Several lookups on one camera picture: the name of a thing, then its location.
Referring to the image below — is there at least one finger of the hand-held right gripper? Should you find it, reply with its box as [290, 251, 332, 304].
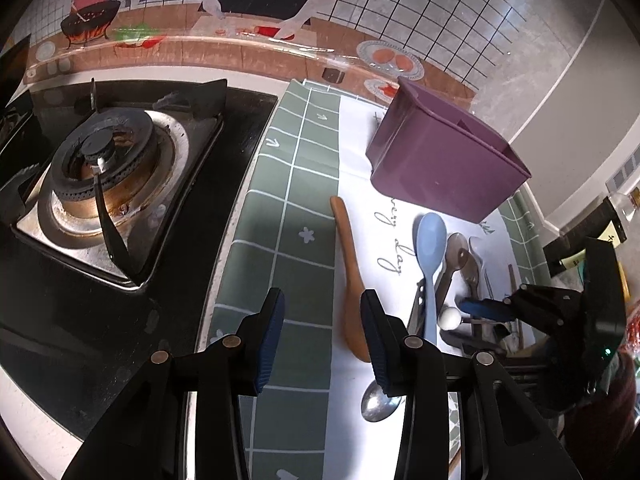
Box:
[457, 283, 584, 335]
[460, 338, 551, 377]

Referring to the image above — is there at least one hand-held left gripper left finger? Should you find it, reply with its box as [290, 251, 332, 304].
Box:
[62, 287, 286, 480]

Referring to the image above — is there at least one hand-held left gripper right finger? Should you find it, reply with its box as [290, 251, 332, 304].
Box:
[360, 289, 584, 480]

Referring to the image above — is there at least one white plastic spoon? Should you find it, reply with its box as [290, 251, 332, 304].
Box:
[438, 308, 478, 332]

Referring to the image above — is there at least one purple plastic container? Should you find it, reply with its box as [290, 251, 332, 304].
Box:
[365, 77, 532, 224]

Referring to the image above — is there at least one small metal spoon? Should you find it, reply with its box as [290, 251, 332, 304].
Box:
[459, 254, 485, 303]

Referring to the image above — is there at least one wooden spoon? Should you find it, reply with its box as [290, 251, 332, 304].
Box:
[329, 196, 374, 363]

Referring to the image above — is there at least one dark bottle with yellow label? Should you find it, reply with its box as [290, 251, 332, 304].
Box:
[543, 199, 629, 277]

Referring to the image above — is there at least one brown translucent spoon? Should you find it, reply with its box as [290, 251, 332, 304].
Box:
[434, 232, 471, 312]

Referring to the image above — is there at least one light blue plastic spoon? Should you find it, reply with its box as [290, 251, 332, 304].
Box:
[412, 212, 449, 342]

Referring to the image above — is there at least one black glass gas stove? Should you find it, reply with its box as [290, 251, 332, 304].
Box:
[0, 77, 279, 463]

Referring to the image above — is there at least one green grid table mat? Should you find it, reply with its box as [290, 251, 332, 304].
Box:
[194, 79, 554, 480]

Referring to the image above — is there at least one gas stove burner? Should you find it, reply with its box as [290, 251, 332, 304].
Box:
[0, 78, 229, 287]

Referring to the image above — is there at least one round gas burner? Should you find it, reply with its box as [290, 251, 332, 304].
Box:
[38, 110, 192, 242]

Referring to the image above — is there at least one black handled metal utensil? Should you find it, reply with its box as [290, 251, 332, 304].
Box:
[406, 280, 427, 335]

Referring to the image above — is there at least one printed wall sticker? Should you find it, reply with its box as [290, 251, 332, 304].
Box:
[20, 0, 607, 107]

